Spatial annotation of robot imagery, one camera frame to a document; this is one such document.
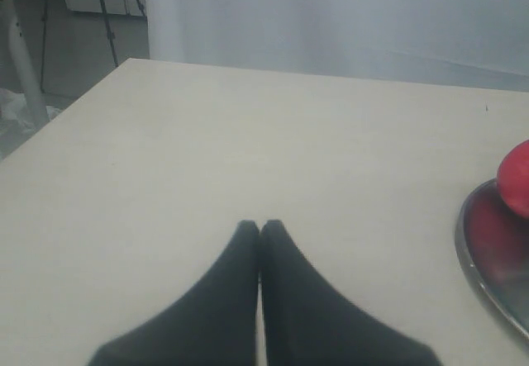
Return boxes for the red apple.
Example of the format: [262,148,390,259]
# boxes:
[497,140,528,219]

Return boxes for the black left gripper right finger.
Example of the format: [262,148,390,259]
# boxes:
[260,220,440,365]

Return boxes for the white table leg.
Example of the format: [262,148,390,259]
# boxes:
[1,0,50,131]

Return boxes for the black tripod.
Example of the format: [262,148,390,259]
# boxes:
[40,0,148,91]

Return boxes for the white backdrop curtain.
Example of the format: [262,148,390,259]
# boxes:
[146,0,528,92]

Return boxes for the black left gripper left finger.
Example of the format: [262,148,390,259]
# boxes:
[90,221,260,365]

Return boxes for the round stainless steel plate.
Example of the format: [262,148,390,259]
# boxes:
[454,179,528,342]

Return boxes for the crumpled white plastic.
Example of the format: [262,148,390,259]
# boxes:
[1,88,37,134]

